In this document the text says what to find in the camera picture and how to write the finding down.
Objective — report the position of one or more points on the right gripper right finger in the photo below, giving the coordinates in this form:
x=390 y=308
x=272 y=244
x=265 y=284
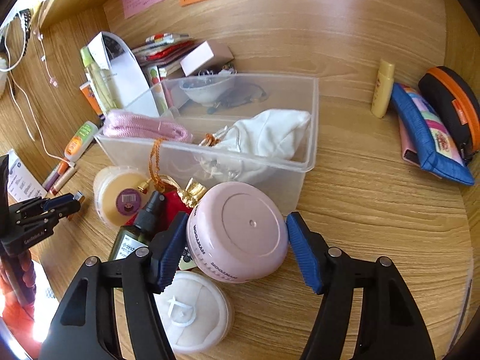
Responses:
x=391 y=324

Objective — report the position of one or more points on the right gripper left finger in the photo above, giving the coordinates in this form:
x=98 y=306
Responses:
x=84 y=326

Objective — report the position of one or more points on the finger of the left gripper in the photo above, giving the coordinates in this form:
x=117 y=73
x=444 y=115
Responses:
x=67 y=201

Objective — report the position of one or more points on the dark green spray bottle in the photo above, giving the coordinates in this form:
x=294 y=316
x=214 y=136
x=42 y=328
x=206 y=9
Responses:
x=139 y=231

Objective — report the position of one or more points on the red velvet pouch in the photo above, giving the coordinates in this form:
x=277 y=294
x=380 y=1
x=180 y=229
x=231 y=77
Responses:
x=168 y=206

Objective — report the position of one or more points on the white powder puff case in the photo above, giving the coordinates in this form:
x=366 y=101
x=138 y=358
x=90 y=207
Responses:
x=196 y=315

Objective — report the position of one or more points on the pink round jar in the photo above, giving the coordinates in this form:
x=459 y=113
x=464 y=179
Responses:
x=236 y=234

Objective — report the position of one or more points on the white drawstring cloth bag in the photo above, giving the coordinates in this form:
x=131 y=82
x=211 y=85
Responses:
x=274 y=134

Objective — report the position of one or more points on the person's left hand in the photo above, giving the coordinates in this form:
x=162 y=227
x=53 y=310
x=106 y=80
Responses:
x=21 y=277

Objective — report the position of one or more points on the lip balm sticks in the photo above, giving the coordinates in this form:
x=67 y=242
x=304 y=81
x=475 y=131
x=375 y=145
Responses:
x=51 y=183

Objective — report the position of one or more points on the white packet box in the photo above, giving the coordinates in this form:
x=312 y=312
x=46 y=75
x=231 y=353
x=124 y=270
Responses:
x=22 y=185

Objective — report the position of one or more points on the orange green glue tube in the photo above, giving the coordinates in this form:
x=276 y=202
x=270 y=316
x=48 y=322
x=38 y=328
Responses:
x=80 y=141

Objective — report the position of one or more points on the orange box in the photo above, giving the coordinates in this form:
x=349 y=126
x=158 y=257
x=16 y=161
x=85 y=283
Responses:
x=86 y=89

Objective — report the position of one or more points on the yellow green spray bottle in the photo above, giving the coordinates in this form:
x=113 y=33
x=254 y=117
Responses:
x=97 y=80

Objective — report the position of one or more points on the pink wallet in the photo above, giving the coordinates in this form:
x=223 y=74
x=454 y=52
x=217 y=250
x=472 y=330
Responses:
x=409 y=153

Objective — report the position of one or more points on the glass bowl of trinkets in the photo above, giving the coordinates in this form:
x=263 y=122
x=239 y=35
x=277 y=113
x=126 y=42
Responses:
x=206 y=90

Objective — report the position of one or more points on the stack of books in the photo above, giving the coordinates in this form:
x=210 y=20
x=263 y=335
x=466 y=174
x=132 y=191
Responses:
x=160 y=55

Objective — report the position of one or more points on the blue patterned pencil pouch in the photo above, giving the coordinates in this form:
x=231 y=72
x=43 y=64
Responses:
x=436 y=150

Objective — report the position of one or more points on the black beaded headband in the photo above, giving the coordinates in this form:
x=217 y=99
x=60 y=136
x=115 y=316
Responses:
x=25 y=18

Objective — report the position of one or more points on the clear plastic storage bin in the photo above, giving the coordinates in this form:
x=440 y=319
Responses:
x=180 y=160

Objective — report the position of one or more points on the white brown small box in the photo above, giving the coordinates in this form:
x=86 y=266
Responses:
x=208 y=54

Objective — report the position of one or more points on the yellow lotion tube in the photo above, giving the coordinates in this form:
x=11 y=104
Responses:
x=383 y=88

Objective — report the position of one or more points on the black orange zip case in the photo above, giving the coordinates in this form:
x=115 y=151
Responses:
x=456 y=105

